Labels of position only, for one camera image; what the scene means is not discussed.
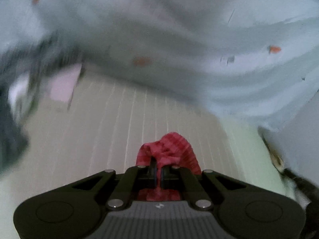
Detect red checked cloth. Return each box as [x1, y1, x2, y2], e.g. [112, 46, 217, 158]
[136, 132, 201, 201]

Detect green grid cutting mat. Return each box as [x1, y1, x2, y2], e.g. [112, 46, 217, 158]
[1, 72, 294, 238]

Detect white folded cloth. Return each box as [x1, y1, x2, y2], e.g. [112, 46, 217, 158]
[48, 64, 82, 103]

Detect light blue printed bedsheet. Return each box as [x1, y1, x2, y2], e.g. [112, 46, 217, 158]
[1, 0, 318, 130]

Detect dark blue plaid cloth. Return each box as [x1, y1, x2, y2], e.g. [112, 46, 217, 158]
[1, 33, 83, 173]

